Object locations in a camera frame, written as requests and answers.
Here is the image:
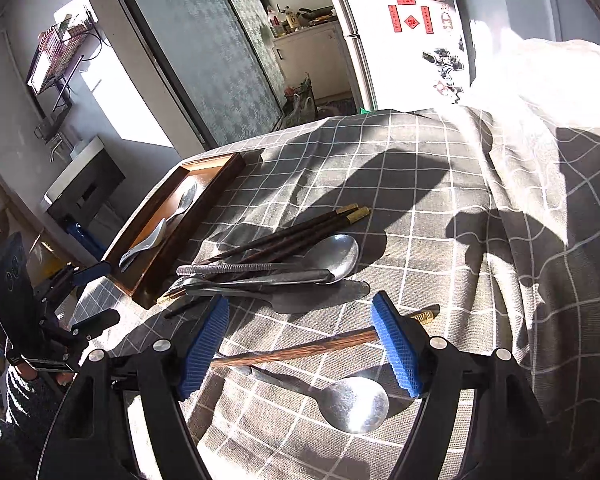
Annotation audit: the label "metal fork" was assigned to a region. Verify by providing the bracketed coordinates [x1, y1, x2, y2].
[157, 277, 202, 304]

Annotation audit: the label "plastic bag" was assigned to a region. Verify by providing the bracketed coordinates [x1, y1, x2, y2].
[284, 75, 317, 124]

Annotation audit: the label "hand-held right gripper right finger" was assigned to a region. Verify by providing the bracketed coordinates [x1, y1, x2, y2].
[371, 290, 552, 480]

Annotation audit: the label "person's left hand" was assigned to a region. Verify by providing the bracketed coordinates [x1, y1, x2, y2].
[10, 360, 79, 389]

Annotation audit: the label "red fridge stickers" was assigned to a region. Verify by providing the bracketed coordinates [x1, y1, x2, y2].
[387, 0, 434, 35]

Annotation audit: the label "patterned sliding glass door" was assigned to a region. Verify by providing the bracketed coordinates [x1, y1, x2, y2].
[105, 0, 287, 152]

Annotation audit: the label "dark wooden tray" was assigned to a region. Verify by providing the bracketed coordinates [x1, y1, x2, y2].
[101, 152, 247, 310]

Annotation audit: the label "black and white fridge magnets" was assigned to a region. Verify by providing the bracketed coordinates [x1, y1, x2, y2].
[422, 47, 467, 105]

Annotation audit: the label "metal utensil with textured handle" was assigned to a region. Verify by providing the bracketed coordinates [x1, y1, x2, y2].
[176, 262, 332, 284]

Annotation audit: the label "white refrigerator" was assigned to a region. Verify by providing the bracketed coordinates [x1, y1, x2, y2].
[315, 0, 477, 112]

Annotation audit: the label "white ceramic spoon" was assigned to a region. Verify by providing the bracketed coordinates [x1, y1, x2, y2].
[119, 218, 169, 267]

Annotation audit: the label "grey sink cabinet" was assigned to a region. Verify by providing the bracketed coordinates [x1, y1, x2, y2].
[40, 135, 126, 222]

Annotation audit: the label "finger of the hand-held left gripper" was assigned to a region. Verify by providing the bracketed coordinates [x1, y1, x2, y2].
[69, 308, 121, 337]
[71, 261, 112, 287]

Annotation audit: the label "blue crate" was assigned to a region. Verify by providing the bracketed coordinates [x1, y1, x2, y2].
[64, 217, 107, 262]

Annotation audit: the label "wire wall rack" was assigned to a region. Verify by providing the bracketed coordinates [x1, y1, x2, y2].
[25, 4, 104, 112]

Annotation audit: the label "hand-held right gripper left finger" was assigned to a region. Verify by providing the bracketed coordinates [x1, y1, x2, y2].
[35, 294, 231, 480]

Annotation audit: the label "large metal spoon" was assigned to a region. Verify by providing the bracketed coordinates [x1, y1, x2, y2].
[185, 233, 360, 291]
[228, 365, 390, 435]

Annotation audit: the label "metal faucet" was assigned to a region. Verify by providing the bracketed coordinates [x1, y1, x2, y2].
[34, 114, 72, 162]

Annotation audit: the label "yellow container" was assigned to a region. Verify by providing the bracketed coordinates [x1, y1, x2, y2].
[39, 249, 64, 282]

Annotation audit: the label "white kitchen counter cabinet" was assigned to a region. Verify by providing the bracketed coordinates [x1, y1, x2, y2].
[270, 20, 354, 107]

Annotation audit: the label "grey checkered tablecloth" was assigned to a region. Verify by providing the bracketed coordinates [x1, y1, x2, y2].
[70, 107, 600, 480]

